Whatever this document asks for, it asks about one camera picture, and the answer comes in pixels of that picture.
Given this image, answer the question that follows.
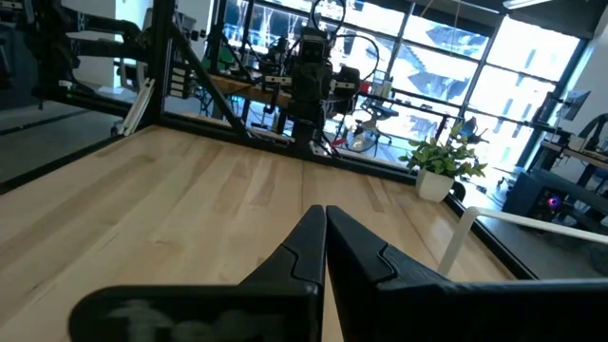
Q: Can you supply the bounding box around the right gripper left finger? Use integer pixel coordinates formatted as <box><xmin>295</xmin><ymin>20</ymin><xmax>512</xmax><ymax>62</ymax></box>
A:
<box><xmin>240</xmin><ymin>203</ymin><xmax>328</xmax><ymax>287</ymax></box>

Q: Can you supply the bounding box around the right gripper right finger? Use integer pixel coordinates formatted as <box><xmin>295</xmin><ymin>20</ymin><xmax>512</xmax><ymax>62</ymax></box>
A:
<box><xmin>326</xmin><ymin>204</ymin><xmax>448</xmax><ymax>342</ymax></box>

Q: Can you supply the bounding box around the dark office chair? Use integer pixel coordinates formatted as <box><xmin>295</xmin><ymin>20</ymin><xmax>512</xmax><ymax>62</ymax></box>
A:
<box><xmin>353</xmin><ymin>102</ymin><xmax>400</xmax><ymax>153</ymax></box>

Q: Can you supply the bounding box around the wooden workbench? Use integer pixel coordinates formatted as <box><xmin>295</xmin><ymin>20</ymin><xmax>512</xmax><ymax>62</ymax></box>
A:
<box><xmin>208</xmin><ymin>73</ymin><xmax>298</xmax><ymax>108</ymax></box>

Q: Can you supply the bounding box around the black power strip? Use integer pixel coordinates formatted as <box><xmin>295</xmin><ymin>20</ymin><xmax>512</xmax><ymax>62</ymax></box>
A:
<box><xmin>169</xmin><ymin>65</ymin><xmax>190</xmax><ymax>100</ymax></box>

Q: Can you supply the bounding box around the green plant in white pot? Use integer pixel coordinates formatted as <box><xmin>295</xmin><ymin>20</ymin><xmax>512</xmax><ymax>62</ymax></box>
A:
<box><xmin>397</xmin><ymin>122</ymin><xmax>489</xmax><ymax>204</ymax></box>

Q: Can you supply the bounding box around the white angled bar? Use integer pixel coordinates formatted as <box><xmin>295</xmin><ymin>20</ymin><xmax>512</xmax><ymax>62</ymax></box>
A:
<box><xmin>118</xmin><ymin>77</ymin><xmax>157</xmax><ymax>138</ymax></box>

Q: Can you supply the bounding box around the black computer tower glowing light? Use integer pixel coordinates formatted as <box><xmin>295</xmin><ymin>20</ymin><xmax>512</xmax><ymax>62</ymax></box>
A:
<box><xmin>502</xmin><ymin>169</ymin><xmax>608</xmax><ymax>229</ymax></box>

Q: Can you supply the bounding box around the small black desk monitor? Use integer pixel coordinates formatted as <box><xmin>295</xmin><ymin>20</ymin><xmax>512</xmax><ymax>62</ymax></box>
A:
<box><xmin>560</xmin><ymin>88</ymin><xmax>593</xmax><ymax>123</ymax></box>

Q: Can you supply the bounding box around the black equipment rack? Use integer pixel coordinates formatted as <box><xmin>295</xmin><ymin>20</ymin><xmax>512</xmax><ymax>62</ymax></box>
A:
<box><xmin>0</xmin><ymin>0</ymin><xmax>153</xmax><ymax>108</ymax></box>

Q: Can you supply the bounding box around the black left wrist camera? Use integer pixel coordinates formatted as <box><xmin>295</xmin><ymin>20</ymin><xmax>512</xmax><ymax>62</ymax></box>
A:
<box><xmin>301</xmin><ymin>27</ymin><xmax>330</xmax><ymax>64</ymax></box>

